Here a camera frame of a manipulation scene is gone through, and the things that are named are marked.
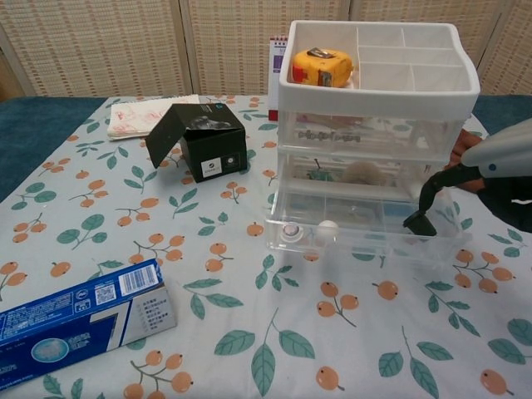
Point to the grey fluffy pompom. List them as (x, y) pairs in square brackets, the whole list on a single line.
[(365, 174)]

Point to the white drawer organizer box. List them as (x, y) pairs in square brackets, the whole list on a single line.
[(374, 99)]

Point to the woven bamboo folding screen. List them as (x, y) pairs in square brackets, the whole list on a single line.
[(124, 45)]

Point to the small white ball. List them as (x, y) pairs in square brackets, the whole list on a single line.
[(326, 230)]

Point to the black product box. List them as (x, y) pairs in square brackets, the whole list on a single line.
[(216, 154)]

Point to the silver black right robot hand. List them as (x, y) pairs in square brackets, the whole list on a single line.
[(498, 154)]

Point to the blue toothpaste box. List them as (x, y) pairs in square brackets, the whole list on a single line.
[(83, 324)]

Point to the floral print tablecloth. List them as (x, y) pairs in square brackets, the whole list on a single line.
[(232, 270)]

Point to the blue flat pad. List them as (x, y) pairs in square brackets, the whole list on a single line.
[(397, 212)]

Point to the clear drawer with pompom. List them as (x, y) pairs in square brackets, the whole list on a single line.
[(299, 183)]

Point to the yellow tape measure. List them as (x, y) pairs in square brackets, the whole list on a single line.
[(322, 68)]

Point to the white desk calendar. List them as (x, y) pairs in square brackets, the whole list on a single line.
[(276, 70)]

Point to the clear plastic deep drawer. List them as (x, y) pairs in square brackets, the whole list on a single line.
[(353, 239)]

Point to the green pin ornament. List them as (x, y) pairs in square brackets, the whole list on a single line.
[(320, 173)]

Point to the notepad with red drawings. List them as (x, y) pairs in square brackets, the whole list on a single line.
[(137, 118)]

